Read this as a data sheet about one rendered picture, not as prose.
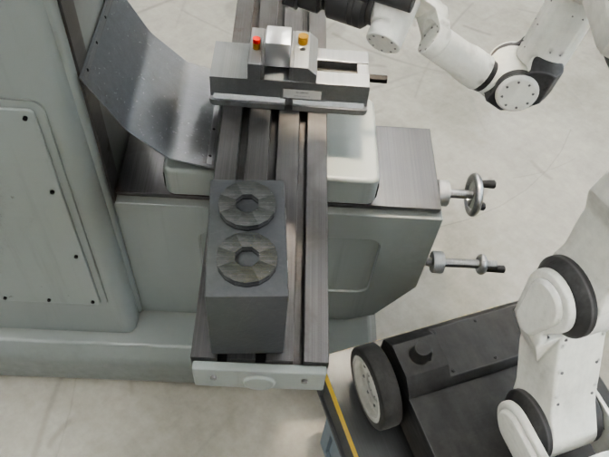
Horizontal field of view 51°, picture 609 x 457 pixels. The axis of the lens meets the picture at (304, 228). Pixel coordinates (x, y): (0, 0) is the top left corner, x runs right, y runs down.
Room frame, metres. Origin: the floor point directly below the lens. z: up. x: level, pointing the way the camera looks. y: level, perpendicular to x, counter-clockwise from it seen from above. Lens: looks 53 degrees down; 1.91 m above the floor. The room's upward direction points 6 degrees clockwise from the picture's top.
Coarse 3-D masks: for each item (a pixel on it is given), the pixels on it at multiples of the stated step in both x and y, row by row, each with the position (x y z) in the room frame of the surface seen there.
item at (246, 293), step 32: (224, 192) 0.63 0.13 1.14; (256, 192) 0.64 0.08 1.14; (224, 224) 0.58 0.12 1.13; (256, 224) 0.57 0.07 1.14; (224, 256) 0.51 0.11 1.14; (256, 256) 0.53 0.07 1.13; (224, 288) 0.46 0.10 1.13; (256, 288) 0.47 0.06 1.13; (224, 320) 0.45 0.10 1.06; (256, 320) 0.46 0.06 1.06; (224, 352) 0.45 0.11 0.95; (256, 352) 0.46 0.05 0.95
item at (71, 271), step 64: (0, 0) 0.86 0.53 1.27; (64, 0) 0.93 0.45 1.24; (0, 64) 0.86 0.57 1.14; (64, 64) 0.89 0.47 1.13; (0, 128) 0.84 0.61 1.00; (64, 128) 0.86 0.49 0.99; (0, 192) 0.83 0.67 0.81; (64, 192) 0.85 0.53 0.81; (0, 256) 0.82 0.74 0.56; (64, 256) 0.83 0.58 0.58; (0, 320) 0.80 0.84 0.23; (64, 320) 0.82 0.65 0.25; (128, 320) 0.84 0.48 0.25
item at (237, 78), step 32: (256, 32) 1.16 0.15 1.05; (224, 64) 1.09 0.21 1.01; (256, 64) 1.05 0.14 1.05; (320, 64) 1.14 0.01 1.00; (352, 64) 1.14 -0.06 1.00; (224, 96) 1.05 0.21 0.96; (256, 96) 1.05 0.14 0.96; (288, 96) 1.06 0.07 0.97; (320, 96) 1.06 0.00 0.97; (352, 96) 1.07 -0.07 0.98
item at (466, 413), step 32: (480, 320) 0.77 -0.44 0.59; (512, 320) 0.78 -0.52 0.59; (384, 352) 0.68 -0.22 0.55; (416, 352) 0.64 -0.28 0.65; (448, 352) 0.68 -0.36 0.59; (480, 352) 0.69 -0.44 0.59; (512, 352) 0.70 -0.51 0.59; (416, 384) 0.59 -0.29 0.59; (448, 384) 0.61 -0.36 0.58; (480, 384) 0.62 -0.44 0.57; (512, 384) 0.63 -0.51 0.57; (416, 416) 0.53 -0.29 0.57; (448, 416) 0.54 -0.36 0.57; (480, 416) 0.54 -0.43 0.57; (416, 448) 0.49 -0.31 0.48; (448, 448) 0.47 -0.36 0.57; (480, 448) 0.47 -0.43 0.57; (576, 448) 0.50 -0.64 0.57
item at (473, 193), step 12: (444, 180) 1.13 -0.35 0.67; (468, 180) 1.17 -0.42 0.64; (480, 180) 1.12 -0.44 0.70; (492, 180) 1.13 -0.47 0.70; (444, 192) 1.10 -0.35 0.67; (456, 192) 1.12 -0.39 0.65; (468, 192) 1.12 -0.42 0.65; (480, 192) 1.09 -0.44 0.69; (444, 204) 1.08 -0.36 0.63; (468, 204) 1.12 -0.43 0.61; (480, 204) 1.07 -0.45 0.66
